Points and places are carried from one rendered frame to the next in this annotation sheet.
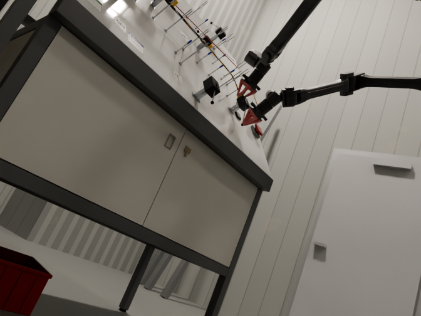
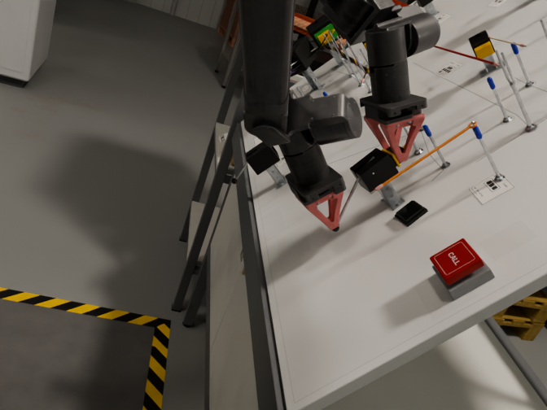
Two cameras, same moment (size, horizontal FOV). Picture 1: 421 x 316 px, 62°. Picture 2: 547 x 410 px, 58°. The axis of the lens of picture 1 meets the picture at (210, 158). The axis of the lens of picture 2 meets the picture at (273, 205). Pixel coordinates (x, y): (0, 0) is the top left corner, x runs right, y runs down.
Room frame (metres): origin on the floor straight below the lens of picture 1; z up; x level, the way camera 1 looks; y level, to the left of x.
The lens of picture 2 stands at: (1.78, -0.79, 1.35)
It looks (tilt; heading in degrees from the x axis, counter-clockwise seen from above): 24 degrees down; 118
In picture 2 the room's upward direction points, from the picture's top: 21 degrees clockwise
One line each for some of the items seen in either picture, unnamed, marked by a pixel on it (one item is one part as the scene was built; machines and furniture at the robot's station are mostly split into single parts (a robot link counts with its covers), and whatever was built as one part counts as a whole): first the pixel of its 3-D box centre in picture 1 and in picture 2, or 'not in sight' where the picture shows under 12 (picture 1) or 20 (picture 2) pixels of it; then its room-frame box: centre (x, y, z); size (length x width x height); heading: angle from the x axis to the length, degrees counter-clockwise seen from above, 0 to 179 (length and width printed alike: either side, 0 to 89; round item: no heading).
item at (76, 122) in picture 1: (105, 136); (230, 240); (1.08, 0.33, 0.60); 0.55 x 0.02 x 0.39; 134
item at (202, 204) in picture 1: (208, 204); (238, 380); (1.46, -0.07, 0.60); 0.55 x 0.03 x 0.39; 134
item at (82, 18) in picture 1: (192, 120); (255, 218); (1.26, 0.12, 0.83); 1.18 x 0.06 x 0.06; 134
